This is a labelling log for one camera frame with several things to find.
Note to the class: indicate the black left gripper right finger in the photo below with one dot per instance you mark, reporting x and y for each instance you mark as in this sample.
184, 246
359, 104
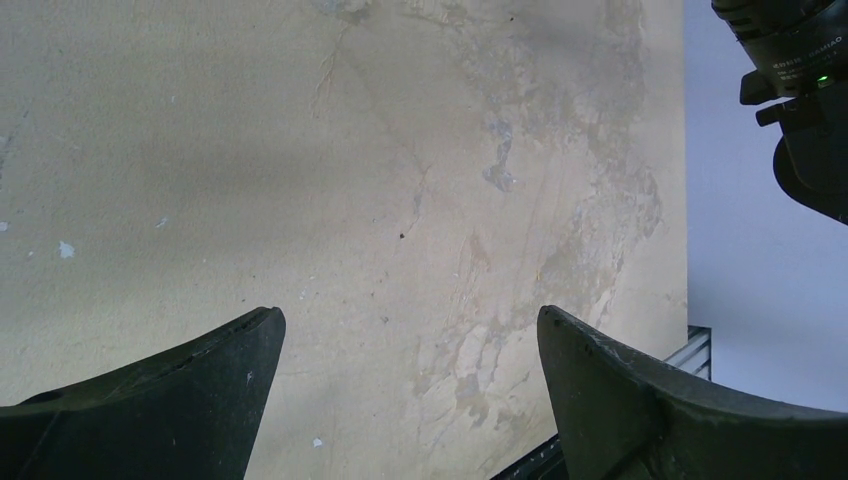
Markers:
623, 414

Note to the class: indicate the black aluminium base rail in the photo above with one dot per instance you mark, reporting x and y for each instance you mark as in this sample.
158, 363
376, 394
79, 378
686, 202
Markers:
546, 461

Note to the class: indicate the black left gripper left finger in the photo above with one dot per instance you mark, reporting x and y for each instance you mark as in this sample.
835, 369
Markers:
190, 412

